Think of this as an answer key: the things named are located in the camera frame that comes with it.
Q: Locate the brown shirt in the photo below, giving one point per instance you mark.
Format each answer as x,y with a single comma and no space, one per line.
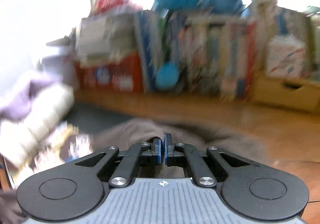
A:
130,131

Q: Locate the red mesh basket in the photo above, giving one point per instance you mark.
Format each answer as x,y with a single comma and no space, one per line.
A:
115,5

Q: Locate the row of thin paperback books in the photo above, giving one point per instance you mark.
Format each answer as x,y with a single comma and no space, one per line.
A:
292,24

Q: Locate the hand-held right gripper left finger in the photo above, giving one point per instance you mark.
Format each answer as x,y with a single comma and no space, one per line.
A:
157,154

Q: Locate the purple shirt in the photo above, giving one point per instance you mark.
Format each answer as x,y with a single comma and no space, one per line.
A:
25,94

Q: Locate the cartoon jigsaw puzzle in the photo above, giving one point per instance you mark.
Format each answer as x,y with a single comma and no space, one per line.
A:
65,149

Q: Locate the blue round plush ball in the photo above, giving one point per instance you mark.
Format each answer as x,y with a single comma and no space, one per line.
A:
167,76

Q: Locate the red plastic crate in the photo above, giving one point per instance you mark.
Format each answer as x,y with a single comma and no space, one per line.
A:
107,76

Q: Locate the white colourful printed box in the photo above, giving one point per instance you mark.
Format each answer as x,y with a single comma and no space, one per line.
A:
285,56

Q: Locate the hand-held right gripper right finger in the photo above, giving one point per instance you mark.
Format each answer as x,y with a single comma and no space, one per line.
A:
167,151

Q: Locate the wooden drawer box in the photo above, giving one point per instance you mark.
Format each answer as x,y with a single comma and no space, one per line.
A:
280,94

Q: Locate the row of tall picture books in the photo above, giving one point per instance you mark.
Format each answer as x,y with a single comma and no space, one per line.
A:
205,56

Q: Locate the white board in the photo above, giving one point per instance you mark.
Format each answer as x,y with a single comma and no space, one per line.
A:
57,62

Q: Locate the cream quilted jacket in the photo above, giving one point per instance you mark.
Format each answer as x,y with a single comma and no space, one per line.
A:
45,119

